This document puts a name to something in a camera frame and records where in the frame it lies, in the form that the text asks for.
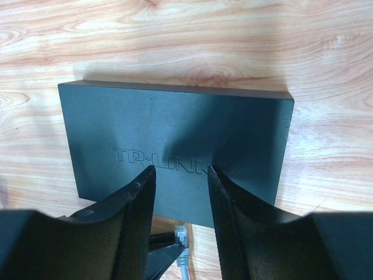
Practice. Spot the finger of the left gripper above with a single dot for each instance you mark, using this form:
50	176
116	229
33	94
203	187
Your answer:
159	259
161	240

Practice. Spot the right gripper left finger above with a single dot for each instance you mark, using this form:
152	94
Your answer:
107	240

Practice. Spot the black network switch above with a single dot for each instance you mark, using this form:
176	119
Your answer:
115	130

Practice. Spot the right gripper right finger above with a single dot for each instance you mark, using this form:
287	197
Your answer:
256	240

